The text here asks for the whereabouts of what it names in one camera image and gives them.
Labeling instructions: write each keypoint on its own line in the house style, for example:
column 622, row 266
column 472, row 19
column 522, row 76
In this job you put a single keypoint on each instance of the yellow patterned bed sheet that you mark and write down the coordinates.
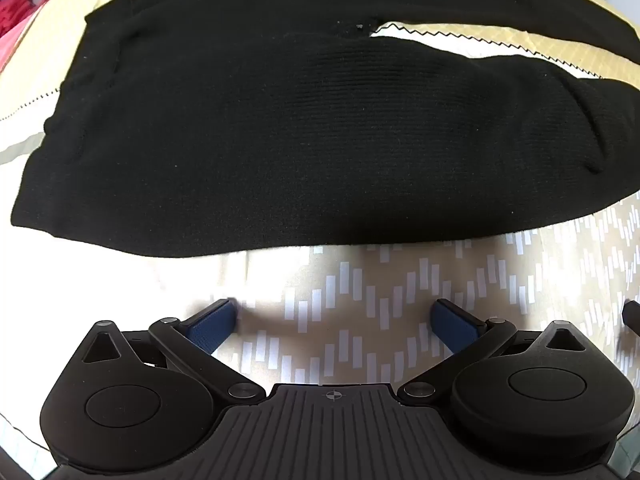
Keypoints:
column 375, row 285

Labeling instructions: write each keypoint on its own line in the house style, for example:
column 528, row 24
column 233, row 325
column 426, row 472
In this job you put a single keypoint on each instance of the black pants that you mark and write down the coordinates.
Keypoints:
column 300, row 135

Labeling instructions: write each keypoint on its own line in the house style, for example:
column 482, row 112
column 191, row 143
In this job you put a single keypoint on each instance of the red cloth pile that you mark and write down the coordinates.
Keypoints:
column 20, row 15

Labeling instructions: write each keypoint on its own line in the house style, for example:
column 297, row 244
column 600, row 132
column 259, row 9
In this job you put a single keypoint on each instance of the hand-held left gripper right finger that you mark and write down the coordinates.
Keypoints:
column 452, row 327

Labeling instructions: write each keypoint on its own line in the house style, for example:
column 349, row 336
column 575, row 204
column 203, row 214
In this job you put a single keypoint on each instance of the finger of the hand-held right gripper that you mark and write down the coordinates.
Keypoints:
column 633, row 316

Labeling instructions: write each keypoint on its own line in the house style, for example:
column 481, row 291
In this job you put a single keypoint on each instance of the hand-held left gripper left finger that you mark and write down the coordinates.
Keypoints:
column 216, row 322

